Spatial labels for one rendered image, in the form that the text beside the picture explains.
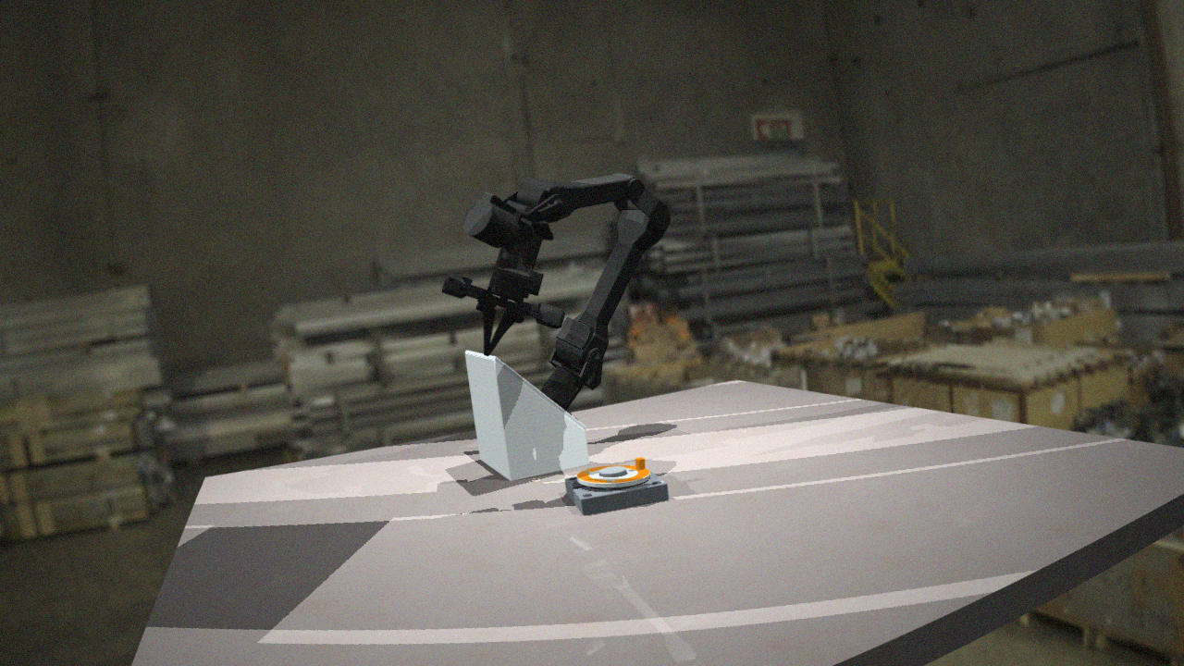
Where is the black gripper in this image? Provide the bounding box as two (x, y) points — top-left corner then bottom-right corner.
(442, 252), (565, 357)

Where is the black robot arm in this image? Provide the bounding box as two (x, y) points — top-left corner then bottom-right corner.
(463, 172), (671, 414)

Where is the orange round plate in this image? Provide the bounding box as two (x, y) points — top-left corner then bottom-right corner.
(575, 457), (650, 488)

